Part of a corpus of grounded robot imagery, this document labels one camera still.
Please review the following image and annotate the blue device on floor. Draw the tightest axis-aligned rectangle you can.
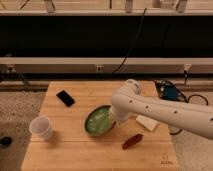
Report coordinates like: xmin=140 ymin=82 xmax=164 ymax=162
xmin=155 ymin=80 xmax=187 ymax=102

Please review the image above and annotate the black hanging cable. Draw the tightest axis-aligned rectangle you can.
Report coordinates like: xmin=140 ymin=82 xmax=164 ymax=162
xmin=111 ymin=7 xmax=148 ymax=74

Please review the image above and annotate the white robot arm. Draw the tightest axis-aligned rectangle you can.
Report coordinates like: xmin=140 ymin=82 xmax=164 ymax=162
xmin=110 ymin=79 xmax=213 ymax=140

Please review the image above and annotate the black object on floor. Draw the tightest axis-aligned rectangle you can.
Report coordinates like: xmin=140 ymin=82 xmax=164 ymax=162
xmin=0 ymin=137 xmax=12 ymax=147

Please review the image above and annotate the brown sausage-shaped object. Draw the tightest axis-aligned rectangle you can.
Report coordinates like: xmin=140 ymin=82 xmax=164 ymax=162
xmin=122 ymin=134 xmax=143 ymax=150

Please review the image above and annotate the white paper cup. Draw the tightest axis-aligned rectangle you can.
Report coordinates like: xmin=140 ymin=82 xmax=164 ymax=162
xmin=29 ymin=116 xmax=53 ymax=140

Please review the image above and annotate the green ceramic bowl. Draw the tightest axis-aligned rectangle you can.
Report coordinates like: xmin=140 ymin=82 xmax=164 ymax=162
xmin=84 ymin=105 xmax=115 ymax=136

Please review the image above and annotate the black rectangular block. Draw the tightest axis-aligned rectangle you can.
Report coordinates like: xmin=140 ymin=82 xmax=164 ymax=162
xmin=57 ymin=90 xmax=75 ymax=107

